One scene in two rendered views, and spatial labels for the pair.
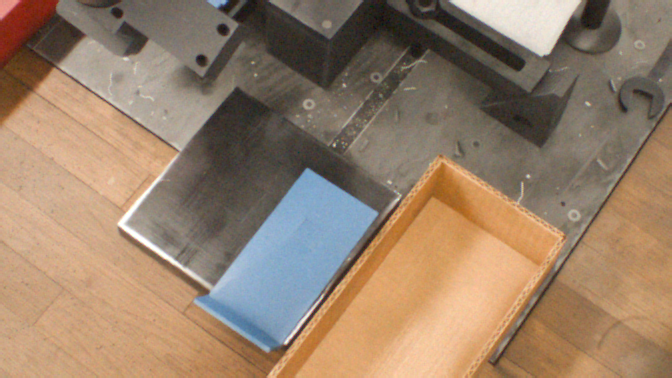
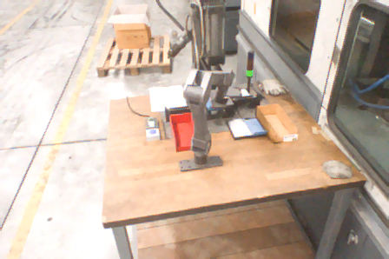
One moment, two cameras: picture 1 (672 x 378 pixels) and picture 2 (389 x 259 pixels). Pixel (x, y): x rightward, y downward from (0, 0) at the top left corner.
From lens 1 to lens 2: 1.24 m
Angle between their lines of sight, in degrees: 38
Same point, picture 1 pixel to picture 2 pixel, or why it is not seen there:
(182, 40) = (236, 93)
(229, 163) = (236, 125)
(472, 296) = (273, 119)
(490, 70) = (250, 98)
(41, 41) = not seen: hidden behind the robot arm
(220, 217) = (243, 129)
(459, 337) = (278, 122)
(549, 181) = not seen: hidden behind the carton
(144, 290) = (244, 142)
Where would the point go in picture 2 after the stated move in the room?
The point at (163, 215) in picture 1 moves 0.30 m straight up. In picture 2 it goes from (237, 133) to (240, 80)
